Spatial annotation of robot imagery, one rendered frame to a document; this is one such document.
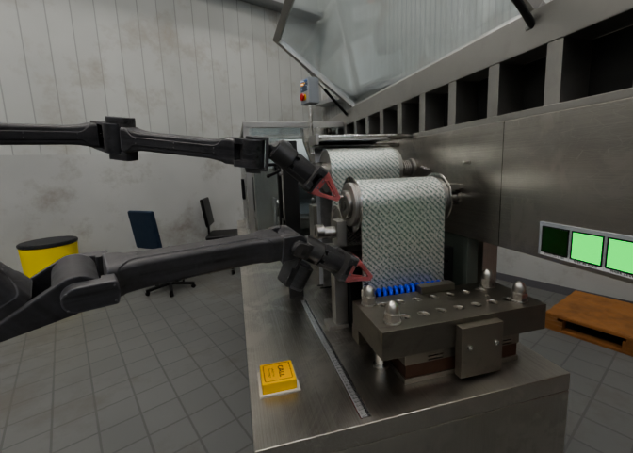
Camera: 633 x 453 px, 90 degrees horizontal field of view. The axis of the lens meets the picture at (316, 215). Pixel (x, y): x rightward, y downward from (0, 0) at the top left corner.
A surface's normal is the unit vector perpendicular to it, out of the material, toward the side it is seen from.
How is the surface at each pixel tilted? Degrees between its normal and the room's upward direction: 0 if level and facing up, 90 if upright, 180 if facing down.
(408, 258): 90
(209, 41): 90
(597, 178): 90
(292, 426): 0
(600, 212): 90
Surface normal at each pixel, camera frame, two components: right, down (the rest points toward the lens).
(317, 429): -0.04, -0.99
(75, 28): 0.62, 0.09
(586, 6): -0.97, 0.07
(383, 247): 0.25, 0.14
